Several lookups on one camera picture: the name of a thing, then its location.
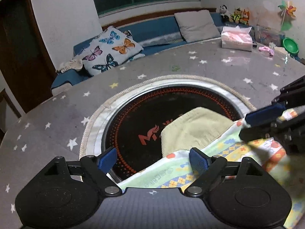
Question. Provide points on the green plastic bowl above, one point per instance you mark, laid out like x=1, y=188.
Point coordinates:
x=291, y=46

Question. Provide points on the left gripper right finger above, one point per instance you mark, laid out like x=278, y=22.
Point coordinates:
x=209, y=170

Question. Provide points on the blue sofa bench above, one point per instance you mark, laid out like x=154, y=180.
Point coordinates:
x=164, y=49

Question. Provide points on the yellow bear plush toy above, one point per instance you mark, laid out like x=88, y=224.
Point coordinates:
x=236, y=16

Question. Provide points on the pink tissue pack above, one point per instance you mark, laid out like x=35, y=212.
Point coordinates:
x=236, y=38

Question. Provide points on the grey star tablecloth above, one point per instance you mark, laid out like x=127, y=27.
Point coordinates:
x=55, y=128

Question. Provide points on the grey plain pillow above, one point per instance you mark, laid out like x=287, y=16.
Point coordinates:
x=196, y=25

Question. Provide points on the panda plush toy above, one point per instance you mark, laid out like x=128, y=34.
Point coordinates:
x=224, y=13

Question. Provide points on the beige crumpled cloth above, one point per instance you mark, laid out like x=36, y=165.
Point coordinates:
x=75, y=64

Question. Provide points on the orange fox plush toy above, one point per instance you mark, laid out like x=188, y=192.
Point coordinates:
x=245, y=17

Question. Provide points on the dark wooden door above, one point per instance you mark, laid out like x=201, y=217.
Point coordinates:
x=25, y=62

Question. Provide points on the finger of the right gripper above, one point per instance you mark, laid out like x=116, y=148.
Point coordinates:
x=264, y=133
x=265, y=114

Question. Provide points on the green patterned child garment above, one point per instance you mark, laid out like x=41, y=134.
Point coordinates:
x=174, y=170

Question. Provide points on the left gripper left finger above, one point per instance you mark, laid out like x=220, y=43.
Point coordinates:
x=95, y=169

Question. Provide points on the butterfly print pillow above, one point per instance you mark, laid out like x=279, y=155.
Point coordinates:
x=109, y=49

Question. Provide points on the colourful pinwheel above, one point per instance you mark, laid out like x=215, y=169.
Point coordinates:
x=287, y=14

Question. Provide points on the pink hair scrunchie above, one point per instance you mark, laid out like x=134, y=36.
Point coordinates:
x=266, y=50

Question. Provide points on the clear plastic storage box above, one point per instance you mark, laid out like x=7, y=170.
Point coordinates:
x=267, y=35

